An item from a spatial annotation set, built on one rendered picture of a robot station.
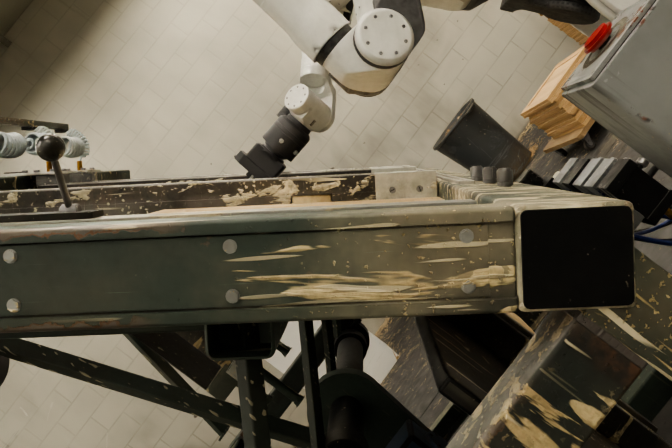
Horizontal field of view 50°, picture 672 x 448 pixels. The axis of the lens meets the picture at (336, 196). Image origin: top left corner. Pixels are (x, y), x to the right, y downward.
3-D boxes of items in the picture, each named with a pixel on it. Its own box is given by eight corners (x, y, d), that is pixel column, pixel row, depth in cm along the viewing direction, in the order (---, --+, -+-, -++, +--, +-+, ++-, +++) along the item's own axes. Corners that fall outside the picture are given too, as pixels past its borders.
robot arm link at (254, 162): (277, 192, 172) (310, 154, 172) (272, 194, 163) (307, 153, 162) (237, 156, 172) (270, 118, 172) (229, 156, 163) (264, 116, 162)
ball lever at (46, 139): (81, 224, 102) (56, 141, 95) (55, 226, 102) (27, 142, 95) (89, 209, 105) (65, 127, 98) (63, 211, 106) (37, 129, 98)
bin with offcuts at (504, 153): (546, 141, 559) (478, 91, 558) (508, 195, 553) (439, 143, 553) (524, 151, 610) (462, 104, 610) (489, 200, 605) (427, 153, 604)
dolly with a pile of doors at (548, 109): (645, 80, 427) (590, 39, 427) (595, 151, 422) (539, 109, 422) (600, 102, 488) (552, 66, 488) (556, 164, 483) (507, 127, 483)
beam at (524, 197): (640, 308, 74) (637, 200, 73) (519, 313, 74) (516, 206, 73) (431, 194, 294) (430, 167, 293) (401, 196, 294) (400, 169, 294)
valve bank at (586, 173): (773, 224, 98) (630, 117, 97) (706, 308, 98) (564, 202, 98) (634, 201, 147) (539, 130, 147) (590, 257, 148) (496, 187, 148)
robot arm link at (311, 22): (256, 25, 103) (354, 119, 102) (261, -10, 93) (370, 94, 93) (307, -20, 106) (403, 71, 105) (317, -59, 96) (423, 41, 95)
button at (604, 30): (627, 28, 76) (611, 16, 76) (604, 59, 77) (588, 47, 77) (614, 34, 80) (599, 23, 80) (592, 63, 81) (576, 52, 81)
